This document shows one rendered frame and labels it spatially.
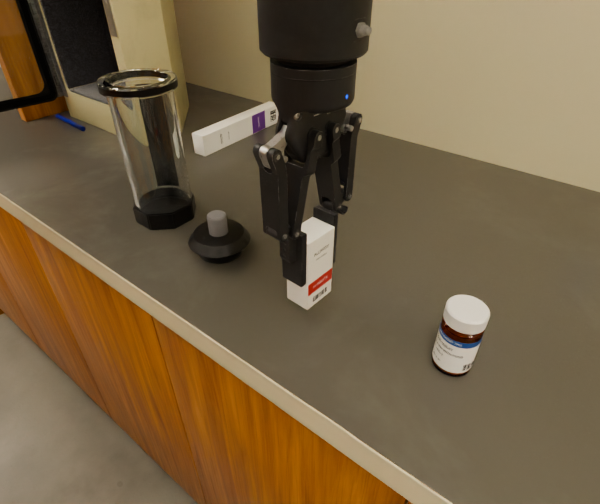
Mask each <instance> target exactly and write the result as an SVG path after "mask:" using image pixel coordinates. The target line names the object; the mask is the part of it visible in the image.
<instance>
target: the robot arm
mask: <svg viewBox="0 0 600 504"><path fill-rule="evenodd" d="M372 3H373V0H257V18H258V32H259V49H260V51H261V52H262V53H263V54H264V55H265V56H267V57H269V58H270V76H271V98H272V100H273V102H274V104H275V105H276V107H277V110H278V121H277V124H276V127H275V136H274V137H273V138H272V139H271V140H270V141H269V142H268V143H266V144H262V143H260V142H258V143H256V144H255V145H254V147H253V154H254V156H255V159H256V161H257V164H258V166H259V174H260V189H261V204H262V219H263V231H264V233H266V234H268V235H270V236H271V237H273V238H275V239H277V240H279V241H280V257H281V258H282V271H283V277H284V278H286V279H288V280H289V281H291V282H293V283H294V284H296V285H298V286H300V287H303V286H304V285H305V284H306V255H307V234H306V233H304V232H302V231H301V226H302V220H303V214H304V209H305V203H306V197H307V191H308V185H309V180H310V176H311V175H313V174H314V173H315V177H316V184H317V190H318V196H319V203H320V205H322V206H323V207H322V206H319V205H316V206H315V207H314V208H313V217H314V218H316V219H319V220H321V221H323V222H325V223H327V224H329V225H331V226H334V227H335V230H334V247H333V263H335V257H336V240H337V226H338V213H340V214H342V215H344V214H345V213H346V212H347V209H348V207H347V206H345V205H343V204H342V203H343V202H344V200H345V201H349V200H350V199H351V197H352V191H353V179H354V168H355V157H356V146H357V136H358V132H359V129H360V125H361V122H362V114H360V113H356V112H353V111H349V110H346V108H347V107H348V106H349V105H351V103H352V102H353V100H354V97H355V85H356V72H357V58H360V57H362V56H363V55H364V54H366V53H367V52H368V48H369V37H370V34H371V32H372V28H371V27H370V25H371V14H372ZM345 133H346V134H345ZM295 160H296V161H295ZM297 161H298V162H297ZM300 162H301V163H300ZM303 163H305V164H303ZM340 185H343V186H344V188H342V187H341V186H340Z"/></svg>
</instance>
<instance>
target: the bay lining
mask: <svg viewBox="0 0 600 504"><path fill-rule="evenodd" d="M40 4H41V7H42V10H43V13H44V16H45V19H46V23H47V26H48V29H49V32H50V35H51V38H52V42H53V45H54V48H55V51H56V54H57V57H58V61H59V64H60V67H61V70H62V73H63V76H64V80H65V83H66V85H67V87H68V89H70V88H74V87H78V86H83V85H87V84H91V83H95V82H97V80H98V79H99V78H100V77H102V76H104V75H106V74H109V73H112V72H116V71H119V68H118V64H117V60H116V56H115V52H114V47H113V43H112V39H111V35H110V31H109V27H108V22H107V18H106V14H105V10H104V6H103V2H102V0H40Z"/></svg>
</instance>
